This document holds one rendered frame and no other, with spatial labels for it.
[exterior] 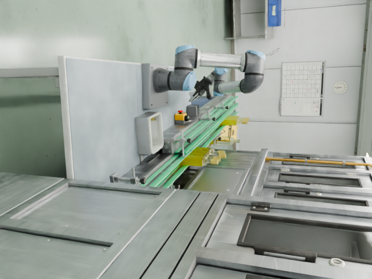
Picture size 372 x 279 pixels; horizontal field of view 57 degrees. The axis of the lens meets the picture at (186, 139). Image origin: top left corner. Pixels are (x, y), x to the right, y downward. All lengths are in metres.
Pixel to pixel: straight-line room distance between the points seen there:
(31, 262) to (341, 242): 0.80
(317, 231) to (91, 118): 1.06
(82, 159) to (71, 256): 0.67
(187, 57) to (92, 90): 0.66
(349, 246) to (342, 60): 7.04
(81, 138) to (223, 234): 0.82
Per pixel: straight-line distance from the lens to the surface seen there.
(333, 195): 2.18
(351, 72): 7.95
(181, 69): 2.02
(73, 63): 1.53
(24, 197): 1.37
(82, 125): 1.56
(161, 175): 1.87
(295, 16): 7.89
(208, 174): 2.30
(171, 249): 0.92
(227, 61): 2.07
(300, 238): 1.01
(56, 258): 0.99
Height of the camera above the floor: 1.67
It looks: 19 degrees down
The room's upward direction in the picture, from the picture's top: 92 degrees clockwise
